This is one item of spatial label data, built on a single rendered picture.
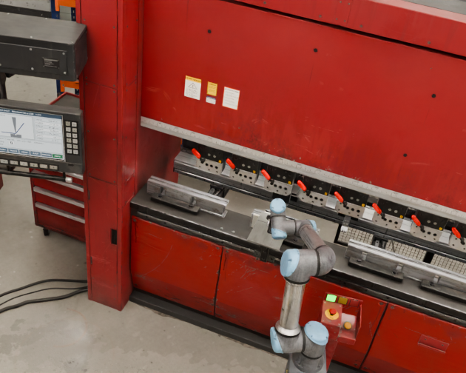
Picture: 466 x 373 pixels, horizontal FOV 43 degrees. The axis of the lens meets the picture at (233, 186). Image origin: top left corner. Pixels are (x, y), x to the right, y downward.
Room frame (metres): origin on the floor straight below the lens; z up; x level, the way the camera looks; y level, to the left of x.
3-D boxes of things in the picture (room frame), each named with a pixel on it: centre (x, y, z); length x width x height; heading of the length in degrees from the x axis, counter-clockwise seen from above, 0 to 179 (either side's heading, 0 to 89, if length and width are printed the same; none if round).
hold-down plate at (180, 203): (2.69, 0.32, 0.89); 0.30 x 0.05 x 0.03; 75
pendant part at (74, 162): (2.42, 0.99, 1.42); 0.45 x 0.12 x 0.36; 92
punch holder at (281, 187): (2.59, -0.25, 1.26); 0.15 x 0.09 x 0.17; 75
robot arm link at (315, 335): (1.80, -0.47, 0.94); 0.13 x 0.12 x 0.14; 103
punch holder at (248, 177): (2.65, -0.05, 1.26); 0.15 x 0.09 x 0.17; 75
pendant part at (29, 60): (2.51, 1.05, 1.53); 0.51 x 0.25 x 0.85; 92
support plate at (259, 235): (2.45, -0.23, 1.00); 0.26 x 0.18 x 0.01; 165
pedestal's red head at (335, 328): (2.11, -0.66, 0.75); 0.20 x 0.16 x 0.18; 84
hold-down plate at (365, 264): (2.38, -0.84, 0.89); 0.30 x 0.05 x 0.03; 75
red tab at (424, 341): (2.18, -1.22, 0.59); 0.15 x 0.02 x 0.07; 75
